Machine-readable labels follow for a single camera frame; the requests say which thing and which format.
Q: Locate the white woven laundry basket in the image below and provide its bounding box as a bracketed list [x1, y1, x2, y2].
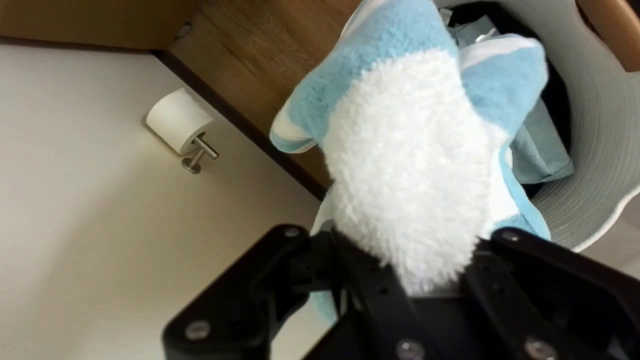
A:
[441, 0, 640, 255]

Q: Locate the blue white striped towel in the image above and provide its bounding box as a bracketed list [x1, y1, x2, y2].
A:
[268, 0, 556, 331]

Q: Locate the tan leather basket handle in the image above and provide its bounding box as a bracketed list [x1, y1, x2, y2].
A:
[575, 0, 640, 75]

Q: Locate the pale teal cloth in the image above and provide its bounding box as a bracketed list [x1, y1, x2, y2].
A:
[509, 98, 575, 186]

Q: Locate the white toilet paper roll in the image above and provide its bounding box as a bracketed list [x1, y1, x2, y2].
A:
[143, 87, 215, 158]

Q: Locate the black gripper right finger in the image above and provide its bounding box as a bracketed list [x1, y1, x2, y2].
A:
[458, 229, 640, 360]

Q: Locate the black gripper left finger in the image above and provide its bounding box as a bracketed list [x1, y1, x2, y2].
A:
[159, 225, 436, 360]

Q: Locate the chrome toilet paper holder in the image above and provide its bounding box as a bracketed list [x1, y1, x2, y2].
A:
[179, 131, 222, 177]

